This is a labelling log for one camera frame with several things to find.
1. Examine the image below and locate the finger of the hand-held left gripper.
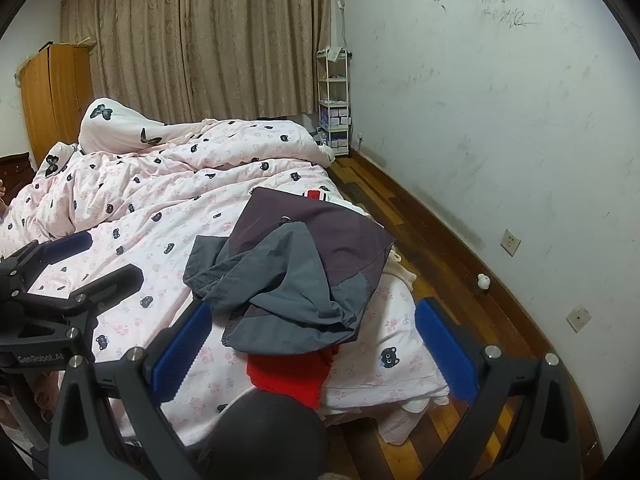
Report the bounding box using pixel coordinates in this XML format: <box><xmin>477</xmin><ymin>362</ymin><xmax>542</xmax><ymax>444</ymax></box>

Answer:
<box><xmin>15</xmin><ymin>262</ymin><xmax>146</xmax><ymax>321</ymax></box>
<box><xmin>0</xmin><ymin>232</ymin><xmax>94</xmax><ymax>302</ymax></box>

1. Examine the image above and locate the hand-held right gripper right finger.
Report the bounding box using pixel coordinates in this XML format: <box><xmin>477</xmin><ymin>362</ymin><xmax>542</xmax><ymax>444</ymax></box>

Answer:
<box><xmin>414</xmin><ymin>297</ymin><xmax>583</xmax><ymax>480</ymax></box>

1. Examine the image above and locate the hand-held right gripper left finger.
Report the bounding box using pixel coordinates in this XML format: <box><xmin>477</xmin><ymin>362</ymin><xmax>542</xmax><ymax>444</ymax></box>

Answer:
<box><xmin>47</xmin><ymin>297</ymin><xmax>221</xmax><ymax>480</ymax></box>

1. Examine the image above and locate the grey and purple hooded jacket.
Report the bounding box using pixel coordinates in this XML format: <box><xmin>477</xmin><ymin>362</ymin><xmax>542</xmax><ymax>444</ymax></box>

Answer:
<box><xmin>183</xmin><ymin>186</ymin><xmax>397</xmax><ymax>353</ymax></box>

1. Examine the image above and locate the person's left hand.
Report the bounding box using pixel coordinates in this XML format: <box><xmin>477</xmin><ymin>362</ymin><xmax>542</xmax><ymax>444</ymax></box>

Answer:
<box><xmin>31</xmin><ymin>375</ymin><xmax>63</xmax><ymax>423</ymax></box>

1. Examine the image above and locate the pink cat print bed sheet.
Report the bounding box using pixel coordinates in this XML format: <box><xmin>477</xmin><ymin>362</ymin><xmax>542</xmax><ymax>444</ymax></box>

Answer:
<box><xmin>0</xmin><ymin>162</ymin><xmax>451</xmax><ymax>453</ymax></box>

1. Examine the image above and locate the cream underlay blanket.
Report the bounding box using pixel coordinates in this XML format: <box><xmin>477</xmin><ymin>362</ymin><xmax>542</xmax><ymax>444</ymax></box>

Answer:
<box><xmin>382</xmin><ymin>249</ymin><xmax>417</xmax><ymax>292</ymax></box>

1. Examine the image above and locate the dark wooden headboard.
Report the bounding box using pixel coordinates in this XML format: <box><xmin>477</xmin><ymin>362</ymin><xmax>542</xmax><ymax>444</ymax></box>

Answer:
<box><xmin>0</xmin><ymin>152</ymin><xmax>36</xmax><ymax>196</ymax></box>

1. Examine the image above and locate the red jacket with white trim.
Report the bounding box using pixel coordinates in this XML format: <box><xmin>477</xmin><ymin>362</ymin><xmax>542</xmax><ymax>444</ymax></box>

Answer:
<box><xmin>246</xmin><ymin>189</ymin><xmax>346</xmax><ymax>411</ymax></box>

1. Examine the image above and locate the pink cat print quilt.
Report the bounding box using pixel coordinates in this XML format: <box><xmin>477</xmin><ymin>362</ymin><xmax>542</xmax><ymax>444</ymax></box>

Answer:
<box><xmin>0</xmin><ymin>117</ymin><xmax>337</xmax><ymax>261</ymax></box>

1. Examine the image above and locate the wooden wardrobe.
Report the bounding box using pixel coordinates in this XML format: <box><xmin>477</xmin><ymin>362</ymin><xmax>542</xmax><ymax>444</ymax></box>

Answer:
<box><xmin>19</xmin><ymin>42</ymin><xmax>96</xmax><ymax>168</ymax></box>

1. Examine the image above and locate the beige curtain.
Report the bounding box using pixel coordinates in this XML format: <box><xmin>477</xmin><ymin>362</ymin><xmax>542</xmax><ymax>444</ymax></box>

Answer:
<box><xmin>60</xmin><ymin>0</ymin><xmax>333</xmax><ymax>121</ymax></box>

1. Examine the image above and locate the stack of white boxes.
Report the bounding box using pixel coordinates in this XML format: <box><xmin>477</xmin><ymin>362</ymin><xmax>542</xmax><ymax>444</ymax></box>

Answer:
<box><xmin>320</xmin><ymin>102</ymin><xmax>352</xmax><ymax>155</ymax></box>

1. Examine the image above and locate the white shelf rack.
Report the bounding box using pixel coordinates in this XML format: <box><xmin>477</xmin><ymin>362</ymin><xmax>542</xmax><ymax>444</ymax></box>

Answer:
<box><xmin>316</xmin><ymin>47</ymin><xmax>352</xmax><ymax>157</ymax></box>

